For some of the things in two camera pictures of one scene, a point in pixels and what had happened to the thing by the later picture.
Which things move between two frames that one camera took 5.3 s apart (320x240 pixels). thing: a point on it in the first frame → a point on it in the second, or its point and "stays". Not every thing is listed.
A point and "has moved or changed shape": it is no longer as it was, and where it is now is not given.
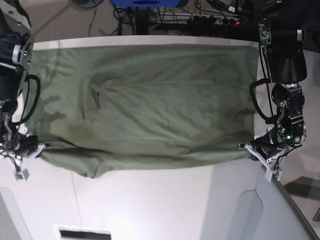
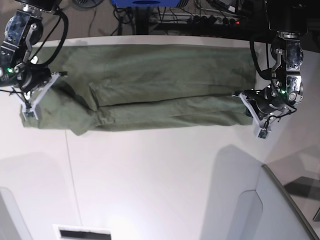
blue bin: x=145 y=3 stays
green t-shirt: x=98 y=110 has moved or changed shape
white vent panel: x=70 y=232 stays
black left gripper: x=21 y=144 → x=32 y=75
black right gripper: x=269 y=144 → x=267 y=100
